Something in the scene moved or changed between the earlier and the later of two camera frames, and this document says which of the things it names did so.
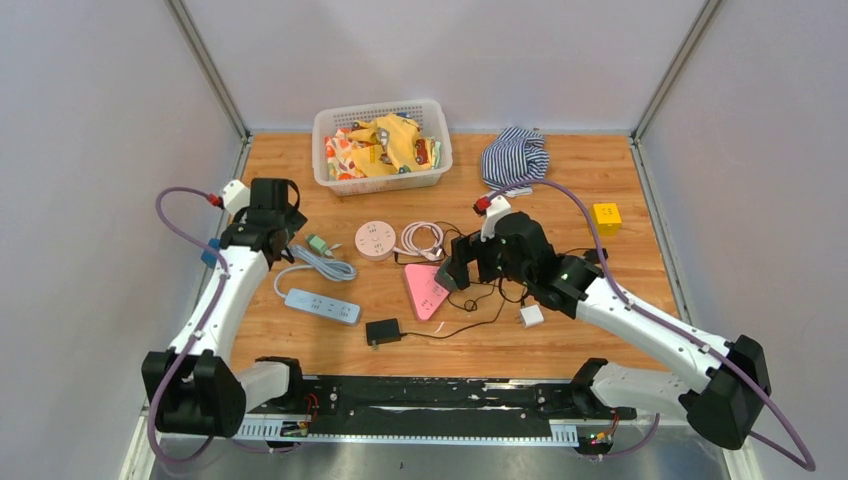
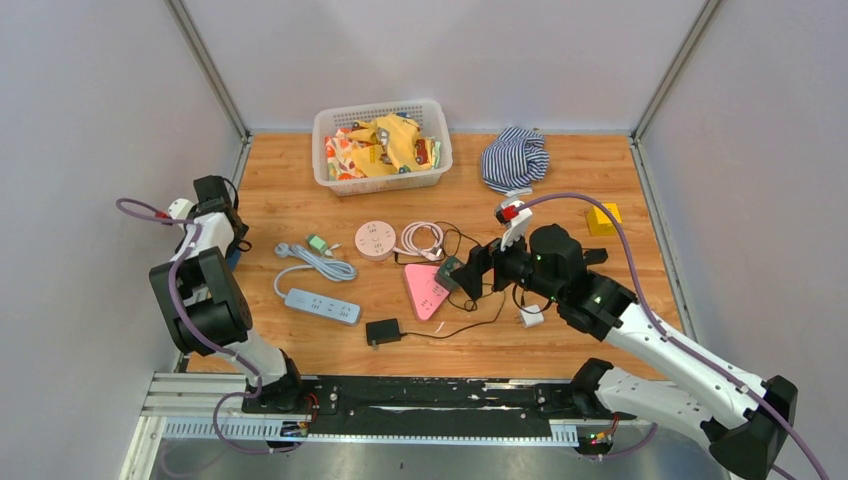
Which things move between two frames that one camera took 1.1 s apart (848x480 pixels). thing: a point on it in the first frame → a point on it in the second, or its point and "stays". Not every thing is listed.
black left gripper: (292, 221) → (236, 242)
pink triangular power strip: (425, 293) stays
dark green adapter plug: (446, 279) stays
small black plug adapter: (594, 255) stays
